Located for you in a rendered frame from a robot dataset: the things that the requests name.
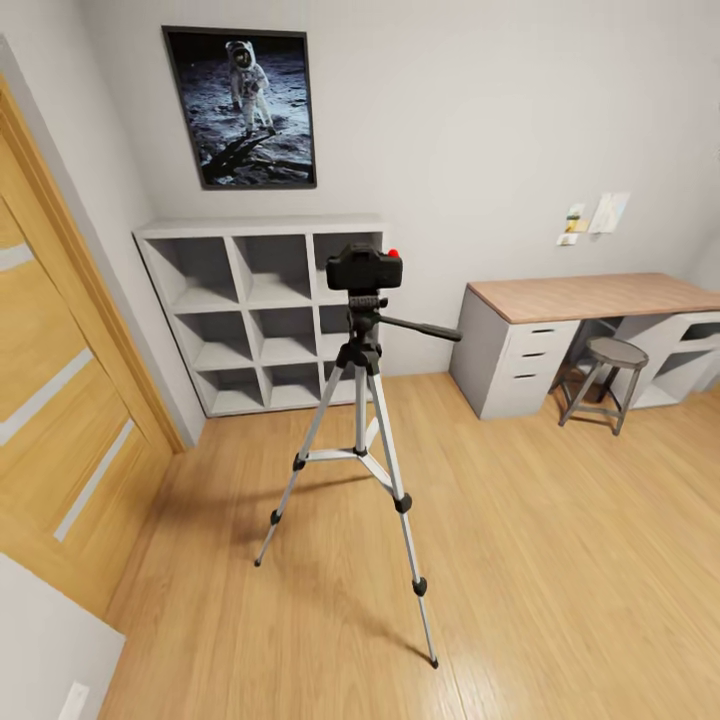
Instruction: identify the digital camera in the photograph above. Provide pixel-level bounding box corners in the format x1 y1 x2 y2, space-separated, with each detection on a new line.
326 242 403 290

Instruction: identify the camera tripod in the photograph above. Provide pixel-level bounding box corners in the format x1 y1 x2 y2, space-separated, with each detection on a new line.
255 289 462 667

